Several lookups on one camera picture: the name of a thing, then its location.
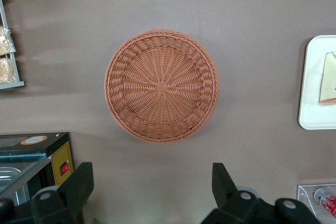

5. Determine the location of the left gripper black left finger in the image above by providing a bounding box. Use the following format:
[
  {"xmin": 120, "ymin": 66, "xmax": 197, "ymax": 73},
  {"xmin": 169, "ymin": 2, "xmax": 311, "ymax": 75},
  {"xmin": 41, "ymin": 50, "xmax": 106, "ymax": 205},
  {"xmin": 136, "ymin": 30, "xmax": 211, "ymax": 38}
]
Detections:
[{"xmin": 30, "ymin": 162, "xmax": 95, "ymax": 224}]

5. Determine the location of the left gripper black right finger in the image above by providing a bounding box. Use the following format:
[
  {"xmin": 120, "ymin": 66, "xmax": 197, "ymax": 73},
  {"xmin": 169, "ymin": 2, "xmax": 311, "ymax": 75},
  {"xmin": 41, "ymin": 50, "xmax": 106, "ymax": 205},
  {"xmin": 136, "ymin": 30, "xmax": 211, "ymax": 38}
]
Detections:
[{"xmin": 202, "ymin": 162, "xmax": 275, "ymax": 224}]

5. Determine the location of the triangle sandwich with white bread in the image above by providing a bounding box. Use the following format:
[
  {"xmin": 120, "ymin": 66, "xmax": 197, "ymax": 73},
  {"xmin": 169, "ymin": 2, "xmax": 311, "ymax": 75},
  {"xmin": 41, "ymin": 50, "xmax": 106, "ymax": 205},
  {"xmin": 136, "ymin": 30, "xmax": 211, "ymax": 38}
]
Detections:
[{"xmin": 319, "ymin": 51, "xmax": 336, "ymax": 106}]

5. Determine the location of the grey snack display tray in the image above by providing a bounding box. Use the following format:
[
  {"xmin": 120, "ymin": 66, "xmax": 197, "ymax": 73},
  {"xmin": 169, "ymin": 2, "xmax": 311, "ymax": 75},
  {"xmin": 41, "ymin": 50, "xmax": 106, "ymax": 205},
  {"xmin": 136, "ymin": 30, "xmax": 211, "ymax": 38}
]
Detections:
[{"xmin": 0, "ymin": 0, "xmax": 26, "ymax": 91}]

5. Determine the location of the brown round wicker basket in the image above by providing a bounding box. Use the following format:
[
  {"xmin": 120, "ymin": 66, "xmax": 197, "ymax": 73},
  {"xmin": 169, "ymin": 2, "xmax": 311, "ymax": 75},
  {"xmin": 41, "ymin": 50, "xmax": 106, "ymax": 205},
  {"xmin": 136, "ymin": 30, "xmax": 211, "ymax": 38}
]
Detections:
[{"xmin": 104, "ymin": 29, "xmax": 219, "ymax": 144}]

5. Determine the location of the beige plastic serving tray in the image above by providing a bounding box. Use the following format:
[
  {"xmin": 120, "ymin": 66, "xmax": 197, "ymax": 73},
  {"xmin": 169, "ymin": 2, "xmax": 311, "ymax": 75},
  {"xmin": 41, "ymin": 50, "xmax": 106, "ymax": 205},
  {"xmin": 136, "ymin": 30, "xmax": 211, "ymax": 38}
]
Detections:
[{"xmin": 298, "ymin": 35, "xmax": 336, "ymax": 130}]

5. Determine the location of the black food warmer yellow panel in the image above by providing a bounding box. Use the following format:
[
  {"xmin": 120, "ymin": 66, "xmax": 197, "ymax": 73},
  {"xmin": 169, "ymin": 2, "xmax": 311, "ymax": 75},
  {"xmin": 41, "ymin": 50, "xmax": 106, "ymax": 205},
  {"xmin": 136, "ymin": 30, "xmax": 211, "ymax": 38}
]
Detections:
[{"xmin": 0, "ymin": 131, "xmax": 75, "ymax": 206}]

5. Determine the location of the steel pan in warmer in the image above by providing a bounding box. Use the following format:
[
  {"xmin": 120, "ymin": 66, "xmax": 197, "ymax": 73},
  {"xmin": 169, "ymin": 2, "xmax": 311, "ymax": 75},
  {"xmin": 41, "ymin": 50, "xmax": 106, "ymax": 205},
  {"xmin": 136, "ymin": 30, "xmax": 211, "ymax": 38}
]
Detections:
[{"xmin": 0, "ymin": 166, "xmax": 29, "ymax": 206}]

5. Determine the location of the clear acrylic bottle rack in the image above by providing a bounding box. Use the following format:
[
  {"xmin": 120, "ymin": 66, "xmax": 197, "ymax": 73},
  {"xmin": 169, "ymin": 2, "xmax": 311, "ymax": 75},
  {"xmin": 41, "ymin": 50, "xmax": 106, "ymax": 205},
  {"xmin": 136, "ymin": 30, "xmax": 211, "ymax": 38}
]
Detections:
[{"xmin": 297, "ymin": 183, "xmax": 336, "ymax": 219}]

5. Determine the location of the red cola bottle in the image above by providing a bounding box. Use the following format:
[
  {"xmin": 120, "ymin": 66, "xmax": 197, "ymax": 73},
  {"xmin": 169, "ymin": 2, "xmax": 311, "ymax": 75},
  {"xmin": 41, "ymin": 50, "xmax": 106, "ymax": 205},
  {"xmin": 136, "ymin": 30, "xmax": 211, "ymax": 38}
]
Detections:
[{"xmin": 313, "ymin": 187, "xmax": 336, "ymax": 218}]

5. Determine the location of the clear packet of crackers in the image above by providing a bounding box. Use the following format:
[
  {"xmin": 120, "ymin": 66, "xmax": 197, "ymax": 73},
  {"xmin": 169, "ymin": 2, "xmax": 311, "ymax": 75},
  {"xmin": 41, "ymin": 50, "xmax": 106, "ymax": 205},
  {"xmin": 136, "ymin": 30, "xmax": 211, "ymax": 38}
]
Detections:
[
  {"xmin": 0, "ymin": 57, "xmax": 16, "ymax": 83},
  {"xmin": 0, "ymin": 26, "xmax": 17, "ymax": 56}
]

